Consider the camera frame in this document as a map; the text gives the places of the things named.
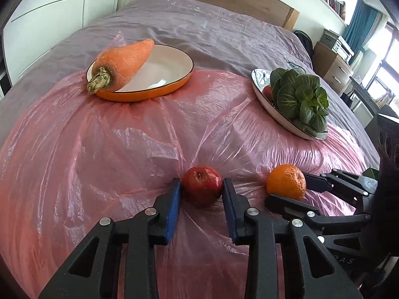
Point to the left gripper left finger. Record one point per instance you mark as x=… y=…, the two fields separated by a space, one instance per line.
x=93 y=267

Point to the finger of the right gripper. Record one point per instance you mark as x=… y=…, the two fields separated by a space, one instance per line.
x=290 y=209
x=349 y=187

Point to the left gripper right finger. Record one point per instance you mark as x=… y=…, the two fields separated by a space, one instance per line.
x=286 y=257

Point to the orange mandarin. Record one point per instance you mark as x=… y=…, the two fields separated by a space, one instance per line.
x=286 y=180

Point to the red apple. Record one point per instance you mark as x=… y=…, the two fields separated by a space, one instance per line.
x=202 y=186

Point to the green rectangular tray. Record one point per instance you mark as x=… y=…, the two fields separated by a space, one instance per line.
x=371 y=173

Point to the green leafy vegetable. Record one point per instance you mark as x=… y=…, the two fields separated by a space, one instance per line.
x=301 y=99

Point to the pink plastic sheet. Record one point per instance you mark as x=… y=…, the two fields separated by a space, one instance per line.
x=42 y=222

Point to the wooden drawer cabinet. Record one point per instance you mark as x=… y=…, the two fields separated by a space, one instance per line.
x=331 y=67

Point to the white printer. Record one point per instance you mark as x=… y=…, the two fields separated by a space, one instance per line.
x=337 y=43

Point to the black backpack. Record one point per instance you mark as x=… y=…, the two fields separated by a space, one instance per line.
x=306 y=42

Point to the teal curtain right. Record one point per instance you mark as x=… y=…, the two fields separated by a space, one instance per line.
x=365 y=22

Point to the orange carrot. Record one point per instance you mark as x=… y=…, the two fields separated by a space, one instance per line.
x=113 y=69

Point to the orange oval dish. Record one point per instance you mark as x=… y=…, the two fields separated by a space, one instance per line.
x=166 y=70

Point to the white sliding wardrobe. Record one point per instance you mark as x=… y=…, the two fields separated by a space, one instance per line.
x=37 y=26

